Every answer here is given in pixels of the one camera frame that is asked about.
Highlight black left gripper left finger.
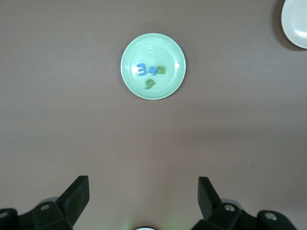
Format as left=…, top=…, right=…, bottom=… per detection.
left=0, top=176, right=90, bottom=230

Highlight beige plate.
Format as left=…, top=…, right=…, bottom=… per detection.
left=281, top=0, right=307, bottom=50

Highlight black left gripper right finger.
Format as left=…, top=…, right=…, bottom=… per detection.
left=191, top=176, right=297, bottom=230

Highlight brown table cover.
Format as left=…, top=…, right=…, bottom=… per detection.
left=0, top=0, right=307, bottom=230

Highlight green letter q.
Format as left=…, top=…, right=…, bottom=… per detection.
left=144, top=78, right=156, bottom=90

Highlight blue letter m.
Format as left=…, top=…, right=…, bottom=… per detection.
left=136, top=63, right=147, bottom=77

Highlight green plate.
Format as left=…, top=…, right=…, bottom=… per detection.
left=120, top=33, right=187, bottom=101

